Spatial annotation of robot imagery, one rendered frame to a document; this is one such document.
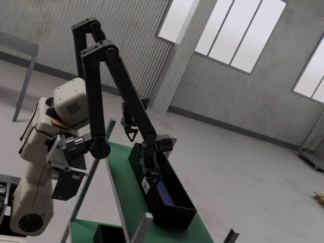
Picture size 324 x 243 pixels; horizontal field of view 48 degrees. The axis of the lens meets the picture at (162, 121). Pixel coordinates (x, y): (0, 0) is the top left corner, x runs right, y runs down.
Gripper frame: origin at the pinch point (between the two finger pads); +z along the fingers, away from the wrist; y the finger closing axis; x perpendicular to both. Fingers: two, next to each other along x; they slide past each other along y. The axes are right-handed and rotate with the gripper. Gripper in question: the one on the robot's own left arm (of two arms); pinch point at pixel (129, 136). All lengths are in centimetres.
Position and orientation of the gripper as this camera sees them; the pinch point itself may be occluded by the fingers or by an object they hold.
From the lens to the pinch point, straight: 197.3
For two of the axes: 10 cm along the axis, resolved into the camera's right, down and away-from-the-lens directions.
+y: -2.9, -4.2, 8.6
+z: 0.3, 8.9, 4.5
